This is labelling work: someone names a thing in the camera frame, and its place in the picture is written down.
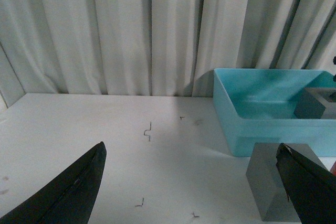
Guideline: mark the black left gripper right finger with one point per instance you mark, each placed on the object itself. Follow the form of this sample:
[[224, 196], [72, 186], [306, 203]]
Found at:
[[309, 187]]

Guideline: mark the orange cylinder part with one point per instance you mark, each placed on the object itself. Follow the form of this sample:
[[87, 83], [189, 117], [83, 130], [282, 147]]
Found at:
[[333, 169]]

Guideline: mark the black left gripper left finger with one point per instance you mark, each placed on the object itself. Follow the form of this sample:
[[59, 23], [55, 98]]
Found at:
[[69, 197]]

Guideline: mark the white curtain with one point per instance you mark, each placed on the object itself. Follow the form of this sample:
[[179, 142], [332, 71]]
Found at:
[[155, 47]]

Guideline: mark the blue plastic box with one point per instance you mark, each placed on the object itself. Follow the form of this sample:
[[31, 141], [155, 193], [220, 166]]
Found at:
[[257, 106]]

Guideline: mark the gray block part with hole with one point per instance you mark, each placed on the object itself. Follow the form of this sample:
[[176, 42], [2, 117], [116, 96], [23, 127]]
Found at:
[[316, 103]]

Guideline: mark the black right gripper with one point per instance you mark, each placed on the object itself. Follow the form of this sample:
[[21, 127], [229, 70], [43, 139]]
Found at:
[[334, 62]]

